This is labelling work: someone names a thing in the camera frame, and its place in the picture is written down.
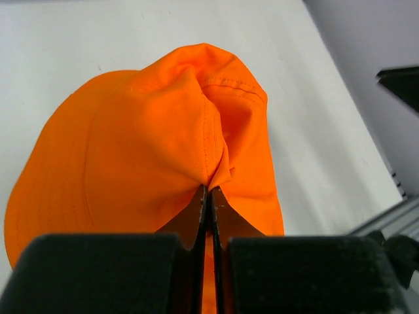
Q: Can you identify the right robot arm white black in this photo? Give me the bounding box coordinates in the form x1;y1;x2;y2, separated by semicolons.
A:
376;65;419;116

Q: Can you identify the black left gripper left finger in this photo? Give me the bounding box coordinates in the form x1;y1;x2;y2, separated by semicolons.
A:
1;186;207;313

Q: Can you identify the slotted grey cable duct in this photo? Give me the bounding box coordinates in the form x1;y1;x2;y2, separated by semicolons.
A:
391;170;408;200

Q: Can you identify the aluminium mounting rail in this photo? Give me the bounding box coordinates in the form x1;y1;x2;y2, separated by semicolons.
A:
348;196;418;241

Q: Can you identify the orange bucket hat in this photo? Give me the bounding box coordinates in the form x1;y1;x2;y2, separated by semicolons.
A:
4;44;283;313

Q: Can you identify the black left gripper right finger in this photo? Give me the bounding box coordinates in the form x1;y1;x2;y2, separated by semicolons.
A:
209;188;408;313

